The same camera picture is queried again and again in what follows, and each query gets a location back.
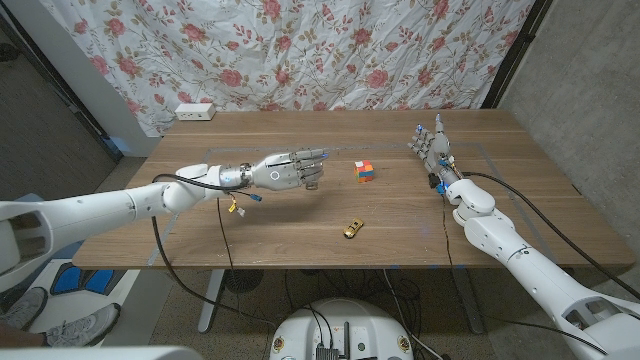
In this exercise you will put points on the white mat with blue pads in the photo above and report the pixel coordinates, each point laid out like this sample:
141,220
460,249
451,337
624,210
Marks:
140,300

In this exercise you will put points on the black backdrop stand pole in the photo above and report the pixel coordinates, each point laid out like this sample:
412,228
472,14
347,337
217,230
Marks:
515,50

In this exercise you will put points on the blue storage bin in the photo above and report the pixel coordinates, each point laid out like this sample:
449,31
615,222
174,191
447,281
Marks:
67,250

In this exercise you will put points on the floral backdrop cloth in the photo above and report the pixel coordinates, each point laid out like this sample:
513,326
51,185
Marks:
300,50

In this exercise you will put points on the white robot torso edge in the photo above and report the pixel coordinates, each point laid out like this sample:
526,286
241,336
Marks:
100,353

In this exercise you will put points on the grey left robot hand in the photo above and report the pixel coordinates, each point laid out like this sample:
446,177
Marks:
280,172

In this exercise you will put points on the round black floor fan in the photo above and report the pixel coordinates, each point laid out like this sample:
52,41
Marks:
243,281

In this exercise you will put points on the white power strip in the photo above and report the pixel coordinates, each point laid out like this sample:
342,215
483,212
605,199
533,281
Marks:
195,111

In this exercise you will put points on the grey tape outline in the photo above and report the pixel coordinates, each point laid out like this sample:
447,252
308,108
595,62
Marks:
375,147

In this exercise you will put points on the grey sneaker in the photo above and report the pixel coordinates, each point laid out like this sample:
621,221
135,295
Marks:
25,307
85,327

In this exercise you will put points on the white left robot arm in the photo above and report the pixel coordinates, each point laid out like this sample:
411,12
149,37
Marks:
90,210

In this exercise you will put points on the grey table leg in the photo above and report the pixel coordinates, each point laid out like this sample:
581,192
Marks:
467,300

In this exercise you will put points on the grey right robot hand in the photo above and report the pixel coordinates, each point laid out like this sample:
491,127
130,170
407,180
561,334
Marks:
436,150

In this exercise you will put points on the multicolour rubiks cube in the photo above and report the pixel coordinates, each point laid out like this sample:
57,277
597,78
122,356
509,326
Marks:
364,171

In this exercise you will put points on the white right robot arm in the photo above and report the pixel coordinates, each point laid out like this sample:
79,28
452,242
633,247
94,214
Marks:
500,235

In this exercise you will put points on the gold toy car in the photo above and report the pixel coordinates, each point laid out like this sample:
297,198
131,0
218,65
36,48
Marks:
353,228

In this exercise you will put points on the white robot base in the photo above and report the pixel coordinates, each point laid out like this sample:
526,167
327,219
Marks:
340,325

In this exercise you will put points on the person's leg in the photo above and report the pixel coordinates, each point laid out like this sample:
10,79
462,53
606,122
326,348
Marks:
20,337

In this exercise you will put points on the white table leg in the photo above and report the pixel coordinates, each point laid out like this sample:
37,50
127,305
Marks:
212,295

